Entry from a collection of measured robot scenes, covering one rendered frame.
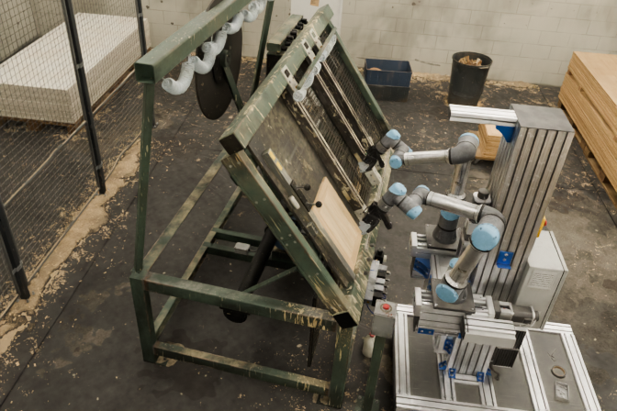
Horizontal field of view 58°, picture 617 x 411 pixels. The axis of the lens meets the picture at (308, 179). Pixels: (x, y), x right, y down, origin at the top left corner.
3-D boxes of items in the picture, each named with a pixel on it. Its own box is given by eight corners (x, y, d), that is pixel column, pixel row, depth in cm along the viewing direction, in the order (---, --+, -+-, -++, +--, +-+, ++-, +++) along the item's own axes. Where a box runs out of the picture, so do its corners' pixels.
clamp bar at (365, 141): (375, 172, 429) (403, 161, 418) (297, 38, 386) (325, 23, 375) (377, 165, 437) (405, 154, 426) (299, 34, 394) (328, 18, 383)
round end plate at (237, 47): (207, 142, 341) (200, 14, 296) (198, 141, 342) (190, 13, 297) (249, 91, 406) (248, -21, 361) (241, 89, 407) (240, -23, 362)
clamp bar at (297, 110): (362, 227, 371) (394, 216, 361) (266, 78, 328) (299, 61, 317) (364, 218, 380) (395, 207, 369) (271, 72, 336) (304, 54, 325)
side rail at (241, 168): (331, 315, 311) (348, 310, 306) (219, 161, 270) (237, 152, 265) (333, 307, 316) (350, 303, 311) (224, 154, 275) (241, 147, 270)
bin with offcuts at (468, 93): (484, 115, 720) (496, 68, 684) (443, 110, 723) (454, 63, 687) (478, 97, 763) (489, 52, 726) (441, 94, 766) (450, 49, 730)
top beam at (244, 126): (229, 157, 267) (245, 149, 263) (217, 139, 264) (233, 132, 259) (323, 19, 447) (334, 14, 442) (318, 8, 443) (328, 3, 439)
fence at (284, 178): (348, 282, 328) (353, 280, 327) (261, 155, 293) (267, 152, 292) (350, 276, 332) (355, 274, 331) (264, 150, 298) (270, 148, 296)
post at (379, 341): (370, 413, 355) (386, 335, 313) (361, 410, 356) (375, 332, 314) (372, 405, 360) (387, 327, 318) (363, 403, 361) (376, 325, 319)
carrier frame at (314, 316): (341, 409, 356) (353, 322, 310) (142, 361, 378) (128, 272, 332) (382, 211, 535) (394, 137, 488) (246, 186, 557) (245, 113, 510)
